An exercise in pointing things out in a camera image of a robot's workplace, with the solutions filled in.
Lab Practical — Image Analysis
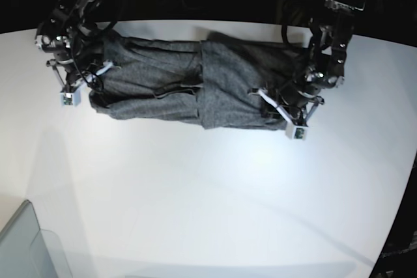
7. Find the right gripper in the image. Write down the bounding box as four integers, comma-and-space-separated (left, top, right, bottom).
46, 59, 117, 93

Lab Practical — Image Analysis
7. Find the translucent grey tray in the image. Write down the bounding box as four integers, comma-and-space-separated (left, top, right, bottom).
1, 200, 73, 278

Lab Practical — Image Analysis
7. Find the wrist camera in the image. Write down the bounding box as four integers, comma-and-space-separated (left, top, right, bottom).
60, 89, 81, 107
285, 123, 309, 141

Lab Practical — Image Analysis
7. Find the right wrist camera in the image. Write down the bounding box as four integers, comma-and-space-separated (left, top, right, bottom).
60, 89, 81, 107

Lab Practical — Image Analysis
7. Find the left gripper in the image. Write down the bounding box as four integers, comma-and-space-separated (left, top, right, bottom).
249, 85, 324, 126

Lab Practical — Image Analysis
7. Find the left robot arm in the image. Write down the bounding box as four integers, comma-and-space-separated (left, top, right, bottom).
251, 0, 366, 130

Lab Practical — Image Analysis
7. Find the grey t-shirt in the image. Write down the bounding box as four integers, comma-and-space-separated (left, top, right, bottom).
89, 32, 304, 131

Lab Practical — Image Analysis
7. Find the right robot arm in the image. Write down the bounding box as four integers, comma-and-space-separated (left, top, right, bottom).
35, 0, 118, 105

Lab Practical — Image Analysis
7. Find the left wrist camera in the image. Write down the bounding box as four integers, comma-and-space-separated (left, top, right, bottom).
285, 123, 309, 141

